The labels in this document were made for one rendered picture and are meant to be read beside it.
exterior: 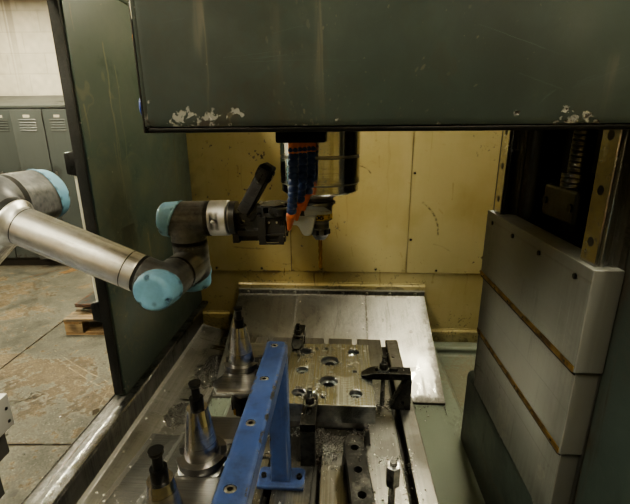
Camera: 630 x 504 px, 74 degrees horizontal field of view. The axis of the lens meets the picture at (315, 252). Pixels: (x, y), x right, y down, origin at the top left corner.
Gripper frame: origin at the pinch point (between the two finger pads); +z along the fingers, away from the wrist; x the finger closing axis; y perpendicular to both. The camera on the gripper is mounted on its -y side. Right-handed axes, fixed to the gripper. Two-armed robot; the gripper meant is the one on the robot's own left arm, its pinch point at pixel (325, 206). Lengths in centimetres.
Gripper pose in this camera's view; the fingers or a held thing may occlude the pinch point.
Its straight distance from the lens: 86.5
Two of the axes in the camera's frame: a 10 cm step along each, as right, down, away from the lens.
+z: 10.0, -0.1, -0.7
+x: -0.6, 2.9, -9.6
